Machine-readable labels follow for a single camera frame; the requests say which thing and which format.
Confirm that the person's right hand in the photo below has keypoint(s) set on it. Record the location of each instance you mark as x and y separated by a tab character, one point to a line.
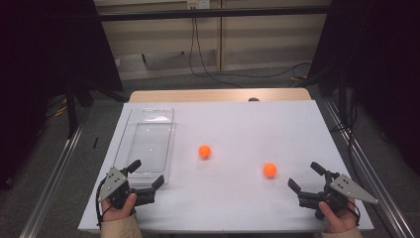
340	220

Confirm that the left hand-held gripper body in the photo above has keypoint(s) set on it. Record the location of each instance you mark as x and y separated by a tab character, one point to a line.
115	190

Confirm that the small black floor stick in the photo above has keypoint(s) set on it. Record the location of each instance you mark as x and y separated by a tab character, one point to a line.
95	142

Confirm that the black metal stand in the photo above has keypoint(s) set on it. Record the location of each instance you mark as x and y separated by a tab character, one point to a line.
71	112

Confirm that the black horizontal bar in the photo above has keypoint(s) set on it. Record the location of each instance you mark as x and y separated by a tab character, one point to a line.
214	13

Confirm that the white table cover sheet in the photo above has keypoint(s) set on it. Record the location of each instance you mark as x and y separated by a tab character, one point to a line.
247	132

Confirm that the white wall outlet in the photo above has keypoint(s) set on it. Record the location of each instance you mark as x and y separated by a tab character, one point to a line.
198	4

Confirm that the beige counter cabinet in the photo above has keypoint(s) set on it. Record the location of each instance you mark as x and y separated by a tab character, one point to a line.
264	39

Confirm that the person's left hand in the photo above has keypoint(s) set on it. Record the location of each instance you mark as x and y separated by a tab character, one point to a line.
117	214

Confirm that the clear plastic container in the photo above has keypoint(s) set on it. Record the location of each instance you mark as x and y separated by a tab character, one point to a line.
148	145

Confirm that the orange ball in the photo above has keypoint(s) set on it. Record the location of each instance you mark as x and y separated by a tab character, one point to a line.
269	170
204	151

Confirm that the black curtain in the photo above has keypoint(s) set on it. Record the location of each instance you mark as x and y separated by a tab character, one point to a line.
389	66
39	49

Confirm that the aluminium floor rail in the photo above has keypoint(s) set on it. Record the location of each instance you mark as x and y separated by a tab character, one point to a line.
49	188
363	158

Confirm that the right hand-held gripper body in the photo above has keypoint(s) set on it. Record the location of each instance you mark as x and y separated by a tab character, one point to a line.
350	190

